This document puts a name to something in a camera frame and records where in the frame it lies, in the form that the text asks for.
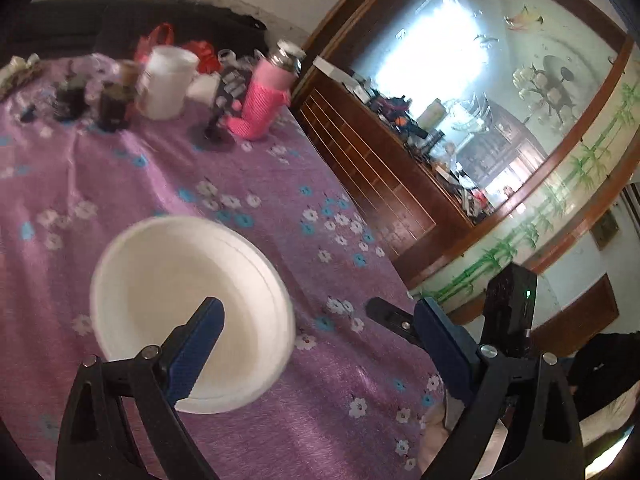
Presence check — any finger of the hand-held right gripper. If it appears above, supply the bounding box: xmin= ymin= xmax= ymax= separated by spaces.
xmin=366 ymin=297 xmax=426 ymax=348

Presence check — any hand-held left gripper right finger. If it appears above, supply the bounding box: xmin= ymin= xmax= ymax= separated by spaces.
xmin=412 ymin=297 xmax=583 ymax=480

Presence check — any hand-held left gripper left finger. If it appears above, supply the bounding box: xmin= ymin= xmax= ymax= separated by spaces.
xmin=55 ymin=297 xmax=226 ymax=480

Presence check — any small white bowl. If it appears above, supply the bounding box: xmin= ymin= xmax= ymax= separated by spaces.
xmin=90 ymin=216 xmax=297 ymax=415

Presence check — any person's right hand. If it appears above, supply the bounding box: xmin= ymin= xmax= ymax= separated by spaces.
xmin=419 ymin=399 xmax=469 ymax=480

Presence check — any dark cloth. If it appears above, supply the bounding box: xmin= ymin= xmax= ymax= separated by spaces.
xmin=570 ymin=332 xmax=640 ymax=421

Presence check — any small framed picture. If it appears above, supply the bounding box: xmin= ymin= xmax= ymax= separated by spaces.
xmin=590 ymin=210 xmax=621 ymax=251

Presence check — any purple floral tablecloth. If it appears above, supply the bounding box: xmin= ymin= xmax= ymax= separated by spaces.
xmin=0 ymin=55 xmax=448 ymax=480

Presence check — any black phone stand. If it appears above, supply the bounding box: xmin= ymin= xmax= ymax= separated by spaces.
xmin=187 ymin=67 xmax=251 ymax=153

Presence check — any large wood-framed mirror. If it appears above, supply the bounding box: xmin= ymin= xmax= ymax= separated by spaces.
xmin=292 ymin=0 xmax=640 ymax=306

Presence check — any white box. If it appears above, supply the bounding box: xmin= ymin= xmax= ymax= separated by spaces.
xmin=312 ymin=56 xmax=356 ymax=86

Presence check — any dark jar with wooden lid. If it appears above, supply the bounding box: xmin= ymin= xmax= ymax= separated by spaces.
xmin=97 ymin=82 xmax=138 ymax=132

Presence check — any bottle in pink knit sleeve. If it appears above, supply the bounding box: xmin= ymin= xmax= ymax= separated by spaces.
xmin=223 ymin=42 xmax=306 ymax=141

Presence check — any small white container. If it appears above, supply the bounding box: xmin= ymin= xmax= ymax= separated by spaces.
xmin=187 ymin=74 xmax=221 ymax=106

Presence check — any white plastic jar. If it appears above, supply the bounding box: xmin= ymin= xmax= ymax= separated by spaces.
xmin=137 ymin=46 xmax=201 ymax=121

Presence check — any black cylindrical motor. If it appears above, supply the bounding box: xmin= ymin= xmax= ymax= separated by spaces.
xmin=52 ymin=77 xmax=91 ymax=122

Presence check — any brown-capped bottle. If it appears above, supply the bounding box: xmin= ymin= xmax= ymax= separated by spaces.
xmin=117 ymin=59 xmax=146 ymax=88

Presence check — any red plastic bag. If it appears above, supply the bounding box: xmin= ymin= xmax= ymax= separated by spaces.
xmin=132 ymin=22 xmax=221 ymax=75

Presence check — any leopard print pouch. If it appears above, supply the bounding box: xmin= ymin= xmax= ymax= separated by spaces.
xmin=0 ymin=67 xmax=43 ymax=98

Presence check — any black sofa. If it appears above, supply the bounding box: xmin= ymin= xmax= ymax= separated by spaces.
xmin=0 ymin=0 xmax=281 ymax=68

